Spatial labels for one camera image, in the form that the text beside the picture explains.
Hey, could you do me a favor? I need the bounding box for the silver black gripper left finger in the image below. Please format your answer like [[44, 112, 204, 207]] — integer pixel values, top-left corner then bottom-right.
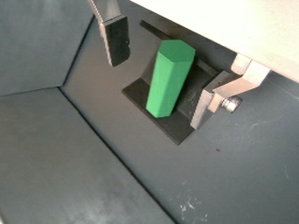
[[88, 0, 131, 67]]

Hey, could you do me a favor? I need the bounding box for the green hexagon prism block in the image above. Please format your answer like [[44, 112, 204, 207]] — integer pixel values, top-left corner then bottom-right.
[[145, 39, 195, 118]]

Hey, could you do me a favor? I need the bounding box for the black curved holder stand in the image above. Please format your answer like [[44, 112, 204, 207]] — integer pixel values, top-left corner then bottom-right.
[[120, 19, 221, 146]]

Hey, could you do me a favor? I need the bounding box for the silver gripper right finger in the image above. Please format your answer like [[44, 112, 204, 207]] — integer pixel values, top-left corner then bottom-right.
[[191, 54, 269, 129]]

